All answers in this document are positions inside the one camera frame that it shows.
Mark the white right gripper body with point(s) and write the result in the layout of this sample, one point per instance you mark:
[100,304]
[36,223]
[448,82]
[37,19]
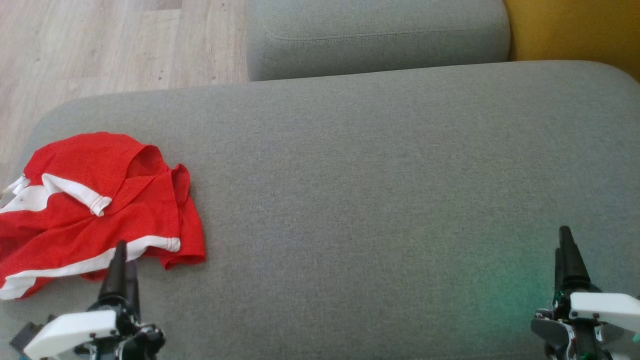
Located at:
[605,310]

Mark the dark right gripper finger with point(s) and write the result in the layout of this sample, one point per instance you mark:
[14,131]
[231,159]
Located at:
[557,275]
[572,265]

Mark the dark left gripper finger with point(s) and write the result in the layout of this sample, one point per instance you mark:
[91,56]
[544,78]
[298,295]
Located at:
[133,290]
[117,280]

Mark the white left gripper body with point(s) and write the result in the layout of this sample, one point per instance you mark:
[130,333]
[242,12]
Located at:
[70,332]

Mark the red shorts with white trim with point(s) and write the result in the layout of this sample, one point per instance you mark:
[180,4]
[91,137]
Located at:
[150,215]

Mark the grey fabric sofa seat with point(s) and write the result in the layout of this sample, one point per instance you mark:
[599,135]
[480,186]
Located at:
[370,200]

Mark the yellow cushion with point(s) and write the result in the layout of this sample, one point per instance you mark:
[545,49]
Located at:
[575,30]

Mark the grey sofa back cushion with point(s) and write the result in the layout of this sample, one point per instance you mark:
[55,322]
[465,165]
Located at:
[375,35]

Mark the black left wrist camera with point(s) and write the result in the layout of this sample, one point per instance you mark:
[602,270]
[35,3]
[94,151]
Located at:
[24,337]

